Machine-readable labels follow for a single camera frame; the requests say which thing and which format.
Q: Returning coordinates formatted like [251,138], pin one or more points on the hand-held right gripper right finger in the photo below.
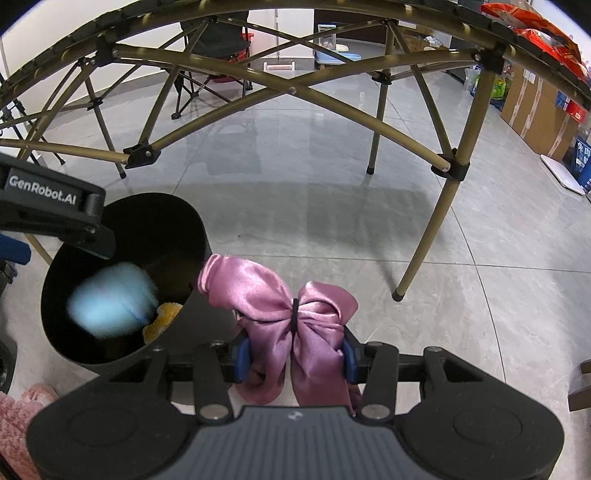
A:
[350,367]

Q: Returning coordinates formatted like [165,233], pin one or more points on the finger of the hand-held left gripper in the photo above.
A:
[94,240]
[14,251]

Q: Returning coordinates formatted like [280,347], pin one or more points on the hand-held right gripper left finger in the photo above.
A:
[241,364]

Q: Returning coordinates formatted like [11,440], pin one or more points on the black round bin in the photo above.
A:
[152,240]

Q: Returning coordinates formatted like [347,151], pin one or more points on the light blue plush toy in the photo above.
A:
[111,300]

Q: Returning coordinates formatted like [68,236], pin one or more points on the pink satin cloth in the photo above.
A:
[258,295]

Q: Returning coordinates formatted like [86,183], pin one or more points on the yellow plush toy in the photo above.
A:
[161,318]

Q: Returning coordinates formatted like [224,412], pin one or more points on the person's pink fuzzy clothing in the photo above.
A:
[18,429]

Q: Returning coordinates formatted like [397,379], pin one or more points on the dark wooden furniture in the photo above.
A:
[581,385]

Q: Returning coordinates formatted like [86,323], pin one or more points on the black folding chair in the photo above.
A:
[217,37]

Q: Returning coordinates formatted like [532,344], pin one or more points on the red bucket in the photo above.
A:
[247,37]

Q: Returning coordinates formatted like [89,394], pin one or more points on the tan slatted folding table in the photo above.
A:
[467,134]

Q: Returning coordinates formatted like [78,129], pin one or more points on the white floor scale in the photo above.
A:
[568,175]

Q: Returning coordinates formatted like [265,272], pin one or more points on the blue pet feeder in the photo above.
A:
[337,55]

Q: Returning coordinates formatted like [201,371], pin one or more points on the blue printed carton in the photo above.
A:
[584,161]

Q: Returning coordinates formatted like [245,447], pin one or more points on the green printed bag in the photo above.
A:
[498,92]

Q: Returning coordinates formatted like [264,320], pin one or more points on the large cardboard box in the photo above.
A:
[535,110]

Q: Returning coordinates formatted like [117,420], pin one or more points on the red snack bag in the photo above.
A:
[545,41]

